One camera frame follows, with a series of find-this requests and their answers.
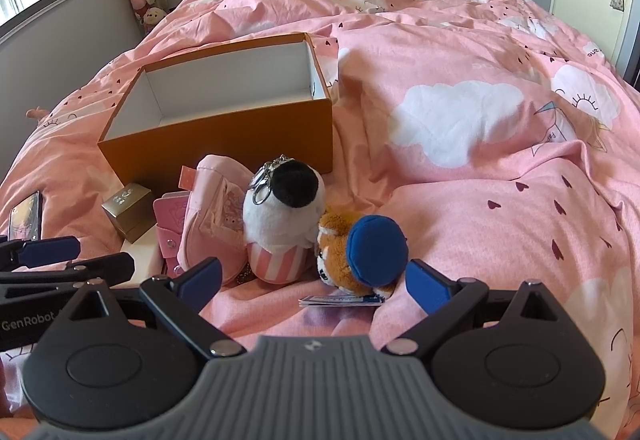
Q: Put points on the long white box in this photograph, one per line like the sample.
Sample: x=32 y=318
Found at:
x=147 y=255

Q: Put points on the pink card holder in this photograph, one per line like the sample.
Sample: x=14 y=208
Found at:
x=170 y=220

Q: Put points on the small gold box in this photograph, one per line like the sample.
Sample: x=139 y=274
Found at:
x=130 y=210

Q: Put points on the pink fabric pouch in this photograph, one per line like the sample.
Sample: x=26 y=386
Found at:
x=215 y=215

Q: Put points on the dark printed foil packet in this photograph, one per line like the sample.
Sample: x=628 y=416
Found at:
x=25 y=217

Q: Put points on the orange cardboard box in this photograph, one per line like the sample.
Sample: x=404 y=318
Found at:
x=225 y=140

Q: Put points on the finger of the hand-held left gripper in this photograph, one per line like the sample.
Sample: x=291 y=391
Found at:
x=105 y=265
x=47 y=251

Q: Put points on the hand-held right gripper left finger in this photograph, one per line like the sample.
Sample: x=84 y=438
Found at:
x=202 y=280

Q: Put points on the pink printed duvet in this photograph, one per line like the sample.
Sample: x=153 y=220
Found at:
x=450 y=220

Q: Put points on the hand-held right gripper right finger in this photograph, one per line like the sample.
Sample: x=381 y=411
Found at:
x=425 y=285

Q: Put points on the blue round object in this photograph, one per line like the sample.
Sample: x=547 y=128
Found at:
x=337 y=240

